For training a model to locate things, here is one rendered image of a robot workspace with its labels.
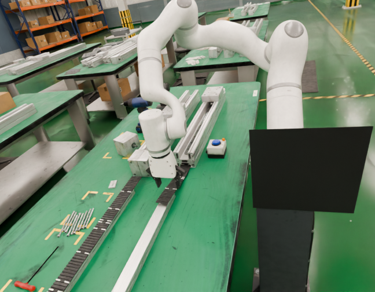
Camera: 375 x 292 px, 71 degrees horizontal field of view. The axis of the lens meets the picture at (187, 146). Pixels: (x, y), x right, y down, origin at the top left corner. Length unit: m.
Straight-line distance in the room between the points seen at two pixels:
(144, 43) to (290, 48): 0.51
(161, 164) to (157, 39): 0.47
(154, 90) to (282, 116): 0.45
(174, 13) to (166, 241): 0.80
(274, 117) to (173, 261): 0.57
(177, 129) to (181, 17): 0.40
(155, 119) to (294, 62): 0.52
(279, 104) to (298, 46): 0.20
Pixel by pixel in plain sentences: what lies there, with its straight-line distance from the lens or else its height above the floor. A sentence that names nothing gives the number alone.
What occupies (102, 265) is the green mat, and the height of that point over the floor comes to 0.78.
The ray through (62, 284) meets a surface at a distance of 0.96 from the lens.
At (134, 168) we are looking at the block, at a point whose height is 0.83.
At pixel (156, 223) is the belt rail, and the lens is 0.98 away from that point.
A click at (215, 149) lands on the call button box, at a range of 1.24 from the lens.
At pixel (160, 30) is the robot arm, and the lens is 1.07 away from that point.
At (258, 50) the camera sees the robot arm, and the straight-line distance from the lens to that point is 1.12.
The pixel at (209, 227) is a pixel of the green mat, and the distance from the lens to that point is 0.96.
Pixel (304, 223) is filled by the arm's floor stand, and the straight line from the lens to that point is 1.08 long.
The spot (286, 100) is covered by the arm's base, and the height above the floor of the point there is 1.12.
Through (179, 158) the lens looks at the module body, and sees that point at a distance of 1.23.
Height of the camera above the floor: 1.50
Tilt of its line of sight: 31 degrees down
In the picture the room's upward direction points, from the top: 11 degrees counter-clockwise
